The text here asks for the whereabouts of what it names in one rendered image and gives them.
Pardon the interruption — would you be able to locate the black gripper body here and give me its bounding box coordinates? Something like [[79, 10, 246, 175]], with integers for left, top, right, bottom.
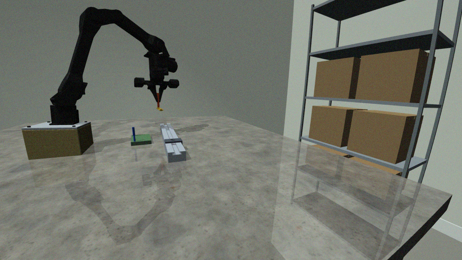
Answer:
[[134, 65, 179, 88]]

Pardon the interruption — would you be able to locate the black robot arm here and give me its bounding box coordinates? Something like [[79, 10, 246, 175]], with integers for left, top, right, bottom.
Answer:
[[49, 7, 178, 125]]

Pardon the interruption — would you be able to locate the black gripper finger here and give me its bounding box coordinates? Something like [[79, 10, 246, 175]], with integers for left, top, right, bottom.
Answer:
[[159, 85, 167, 102], [148, 84, 158, 102]]

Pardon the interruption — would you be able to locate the grey aluminum rail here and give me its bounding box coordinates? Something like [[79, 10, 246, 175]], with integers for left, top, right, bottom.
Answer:
[[160, 123, 186, 163]]

